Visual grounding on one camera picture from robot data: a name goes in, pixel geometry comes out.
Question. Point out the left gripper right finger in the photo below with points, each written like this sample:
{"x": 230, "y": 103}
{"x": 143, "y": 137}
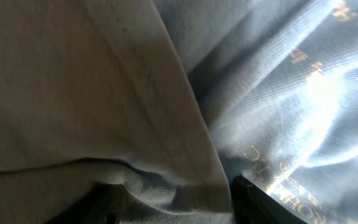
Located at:
{"x": 253, "y": 206}

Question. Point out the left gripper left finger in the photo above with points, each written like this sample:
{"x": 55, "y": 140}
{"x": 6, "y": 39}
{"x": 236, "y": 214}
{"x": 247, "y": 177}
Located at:
{"x": 104, "y": 204}

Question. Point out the light blue t-shirt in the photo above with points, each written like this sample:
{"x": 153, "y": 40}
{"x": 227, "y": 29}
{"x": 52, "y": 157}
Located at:
{"x": 173, "y": 100}

